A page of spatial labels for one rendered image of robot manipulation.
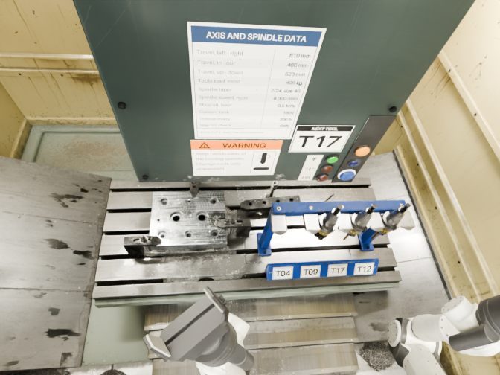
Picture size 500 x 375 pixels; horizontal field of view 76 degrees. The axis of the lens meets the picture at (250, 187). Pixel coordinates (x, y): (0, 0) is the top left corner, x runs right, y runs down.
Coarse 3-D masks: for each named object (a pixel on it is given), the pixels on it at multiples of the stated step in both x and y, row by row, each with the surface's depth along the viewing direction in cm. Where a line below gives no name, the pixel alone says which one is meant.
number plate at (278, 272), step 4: (276, 268) 123; (280, 268) 123; (284, 268) 123; (288, 268) 123; (292, 268) 124; (276, 272) 123; (280, 272) 124; (284, 272) 124; (288, 272) 124; (272, 276) 124; (276, 276) 124; (280, 276) 124; (284, 276) 124; (288, 276) 125
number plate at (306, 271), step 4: (304, 268) 124; (308, 268) 125; (312, 268) 125; (316, 268) 125; (320, 268) 125; (304, 272) 125; (308, 272) 125; (312, 272) 126; (316, 272) 126; (304, 276) 126; (308, 276) 126; (312, 276) 126; (316, 276) 126
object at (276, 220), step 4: (272, 216) 105; (276, 216) 105; (280, 216) 105; (284, 216) 105; (272, 220) 104; (276, 220) 104; (280, 220) 104; (284, 220) 104; (272, 224) 103; (276, 224) 103; (280, 224) 104; (284, 224) 104; (272, 228) 103; (276, 228) 103; (280, 228) 103; (284, 228) 103; (276, 232) 102; (280, 232) 102; (284, 232) 102
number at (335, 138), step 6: (318, 138) 55; (324, 138) 55; (330, 138) 55; (336, 138) 56; (342, 138) 56; (312, 144) 56; (318, 144) 57; (324, 144) 57; (330, 144) 57; (336, 144) 57
